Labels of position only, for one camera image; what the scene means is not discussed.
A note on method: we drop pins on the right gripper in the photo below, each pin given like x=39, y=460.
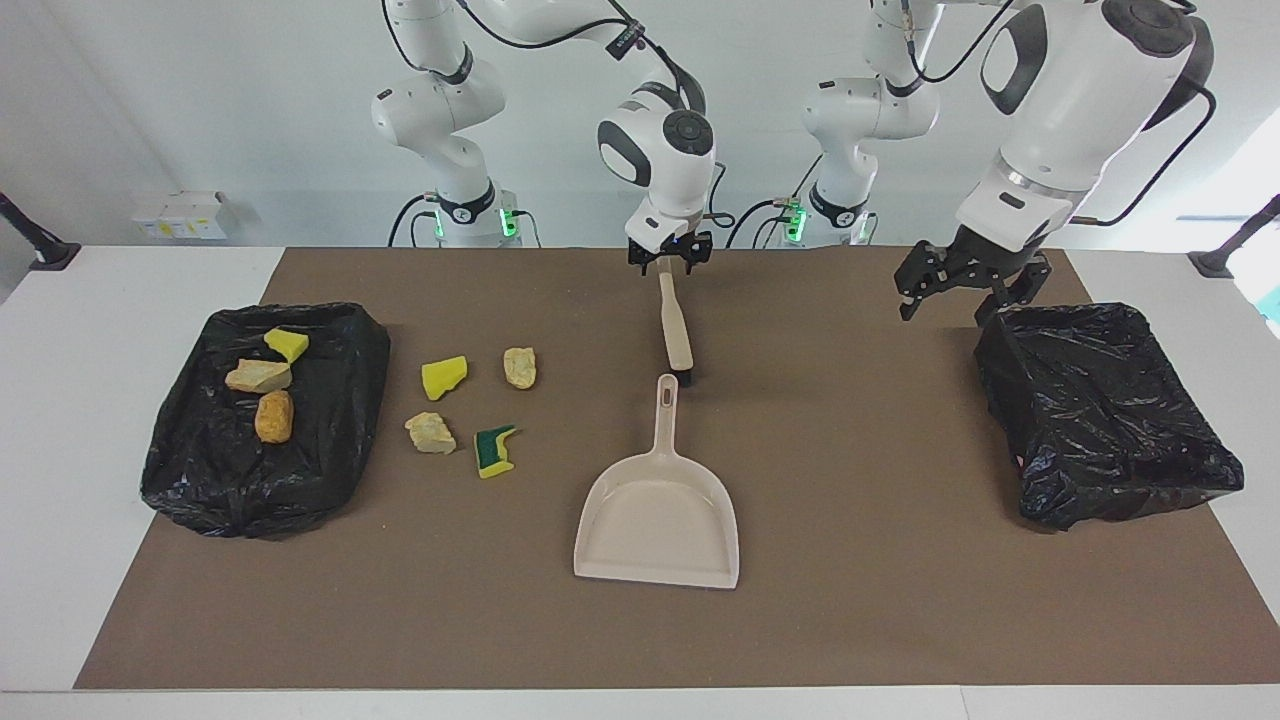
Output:
x=665, y=225

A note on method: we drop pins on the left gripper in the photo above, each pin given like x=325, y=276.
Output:
x=1010, y=215

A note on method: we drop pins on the beige brush black bristles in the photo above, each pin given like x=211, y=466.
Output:
x=677, y=330

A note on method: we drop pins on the beige sponge piece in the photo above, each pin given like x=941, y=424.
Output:
x=430, y=433
x=519, y=368

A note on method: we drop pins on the plain yellow sponge piece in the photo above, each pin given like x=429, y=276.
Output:
x=442, y=378

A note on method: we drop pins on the green yellow curved sponge piece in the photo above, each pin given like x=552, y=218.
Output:
x=492, y=455

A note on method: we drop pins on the beige plastic dustpan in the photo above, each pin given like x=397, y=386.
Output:
x=655, y=530

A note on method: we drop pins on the yellow sponge green backing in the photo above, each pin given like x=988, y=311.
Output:
x=288, y=345

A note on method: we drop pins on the brown cork-like lump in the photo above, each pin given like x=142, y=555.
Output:
x=274, y=418

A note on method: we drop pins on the tan sponge chunk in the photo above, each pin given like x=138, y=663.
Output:
x=258, y=377

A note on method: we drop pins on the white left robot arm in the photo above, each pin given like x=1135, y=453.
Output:
x=1080, y=90

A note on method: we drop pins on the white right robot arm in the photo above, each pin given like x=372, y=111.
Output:
x=670, y=170

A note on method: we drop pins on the black bag lined bin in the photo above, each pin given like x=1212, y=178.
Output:
x=1100, y=420
x=200, y=470

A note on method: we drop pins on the black stand leg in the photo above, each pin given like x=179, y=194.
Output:
x=55, y=255
x=1215, y=262

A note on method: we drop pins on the brown table mat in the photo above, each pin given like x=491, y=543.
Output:
x=700, y=640

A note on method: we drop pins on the large white wall box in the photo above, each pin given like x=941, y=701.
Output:
x=195, y=215

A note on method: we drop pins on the small white wall box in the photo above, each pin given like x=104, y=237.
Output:
x=148, y=225

